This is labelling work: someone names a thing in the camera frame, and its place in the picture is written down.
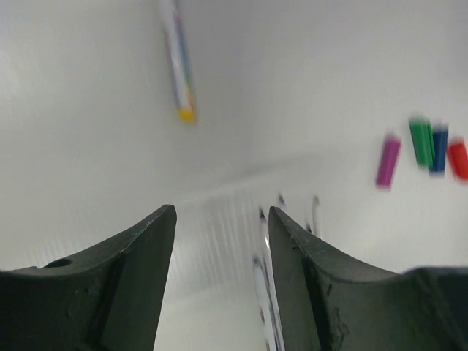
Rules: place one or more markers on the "green marker pen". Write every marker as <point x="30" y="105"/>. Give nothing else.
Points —
<point x="265" y="289"/>

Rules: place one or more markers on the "red pen cap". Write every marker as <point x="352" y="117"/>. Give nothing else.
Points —
<point x="457" y="156"/>

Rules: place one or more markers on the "green pen cap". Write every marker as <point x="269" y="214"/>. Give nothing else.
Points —
<point x="422" y="141"/>

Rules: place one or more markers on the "purple pen cap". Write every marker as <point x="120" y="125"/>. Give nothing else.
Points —
<point x="389" y="157"/>

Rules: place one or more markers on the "yellow marker pen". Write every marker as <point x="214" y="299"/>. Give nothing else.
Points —
<point x="178" y="60"/>

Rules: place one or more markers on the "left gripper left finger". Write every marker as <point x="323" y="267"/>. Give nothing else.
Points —
<point x="106" y="297"/>

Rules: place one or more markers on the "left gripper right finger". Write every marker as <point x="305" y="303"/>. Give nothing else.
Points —
<point x="329" y="300"/>

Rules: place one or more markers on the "blue pen cap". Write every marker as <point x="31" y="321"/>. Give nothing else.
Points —
<point x="440" y="144"/>

